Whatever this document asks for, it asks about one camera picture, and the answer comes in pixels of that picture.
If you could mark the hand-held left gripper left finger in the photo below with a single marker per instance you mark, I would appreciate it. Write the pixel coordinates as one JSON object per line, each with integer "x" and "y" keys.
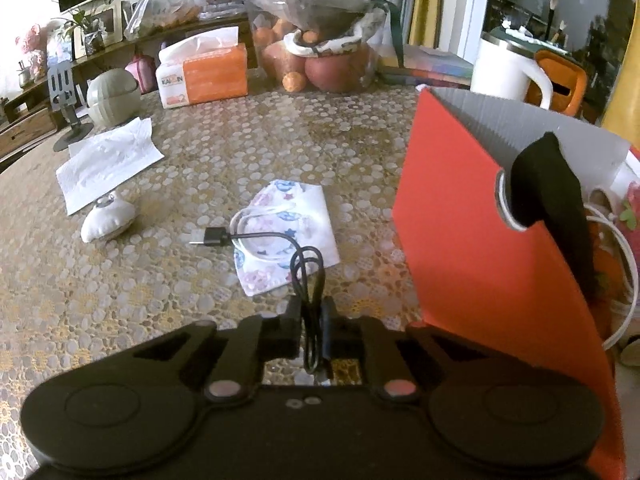
{"x": 292, "y": 335}

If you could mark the photo frame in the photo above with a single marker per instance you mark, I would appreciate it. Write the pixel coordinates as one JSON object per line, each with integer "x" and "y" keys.
{"x": 107, "y": 25}

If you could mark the stack of books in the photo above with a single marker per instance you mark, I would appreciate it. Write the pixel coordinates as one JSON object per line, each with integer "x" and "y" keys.
{"x": 435, "y": 67}

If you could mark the white small pouch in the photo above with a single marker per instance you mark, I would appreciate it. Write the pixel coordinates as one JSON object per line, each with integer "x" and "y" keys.
{"x": 107, "y": 222}

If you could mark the white tissue paper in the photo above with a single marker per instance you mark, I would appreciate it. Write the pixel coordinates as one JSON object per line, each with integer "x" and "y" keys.
{"x": 110, "y": 160}

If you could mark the green orange desk organizer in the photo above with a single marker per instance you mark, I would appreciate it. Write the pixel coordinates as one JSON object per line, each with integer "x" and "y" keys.
{"x": 550, "y": 67}

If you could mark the orange tissue pack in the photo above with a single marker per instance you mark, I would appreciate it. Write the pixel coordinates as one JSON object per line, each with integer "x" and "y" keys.
{"x": 215, "y": 75}

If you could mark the pink bear figure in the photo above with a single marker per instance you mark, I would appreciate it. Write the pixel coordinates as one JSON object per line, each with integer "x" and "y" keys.
{"x": 30, "y": 42}

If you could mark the white mug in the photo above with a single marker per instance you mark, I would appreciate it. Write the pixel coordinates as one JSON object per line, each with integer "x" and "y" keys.
{"x": 500, "y": 70}

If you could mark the pink plush strawberry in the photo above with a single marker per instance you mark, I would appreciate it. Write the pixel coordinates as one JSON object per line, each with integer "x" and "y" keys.
{"x": 631, "y": 215}

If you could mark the yellow curtain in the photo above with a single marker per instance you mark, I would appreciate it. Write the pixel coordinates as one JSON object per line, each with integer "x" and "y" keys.
{"x": 425, "y": 0}

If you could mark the yellow giraffe figure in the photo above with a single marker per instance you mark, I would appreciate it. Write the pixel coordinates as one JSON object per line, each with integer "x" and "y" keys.
{"x": 625, "y": 85}

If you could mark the grey round container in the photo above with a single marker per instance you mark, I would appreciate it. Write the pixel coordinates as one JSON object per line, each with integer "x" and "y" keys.
{"x": 112, "y": 97}

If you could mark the wooden television cabinet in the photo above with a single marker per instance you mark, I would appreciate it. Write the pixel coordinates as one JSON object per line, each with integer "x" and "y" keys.
{"x": 25, "y": 130}

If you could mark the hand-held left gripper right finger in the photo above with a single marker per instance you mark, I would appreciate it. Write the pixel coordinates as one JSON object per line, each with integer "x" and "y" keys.
{"x": 330, "y": 335}

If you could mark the orange cardboard box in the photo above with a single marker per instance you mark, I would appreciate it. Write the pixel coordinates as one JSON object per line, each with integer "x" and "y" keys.
{"x": 460, "y": 210}

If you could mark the small plant in vase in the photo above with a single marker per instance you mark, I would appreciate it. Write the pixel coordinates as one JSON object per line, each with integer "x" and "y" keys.
{"x": 92, "y": 40}

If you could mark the grey phone stand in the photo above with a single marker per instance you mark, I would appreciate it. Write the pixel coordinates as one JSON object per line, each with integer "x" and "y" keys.
{"x": 62, "y": 80}

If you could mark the plastic bag of fruit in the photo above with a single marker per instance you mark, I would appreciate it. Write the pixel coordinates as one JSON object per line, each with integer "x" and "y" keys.
{"x": 320, "y": 10}

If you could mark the patterned face mask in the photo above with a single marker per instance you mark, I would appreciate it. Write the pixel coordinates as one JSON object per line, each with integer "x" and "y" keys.
{"x": 305, "y": 220}

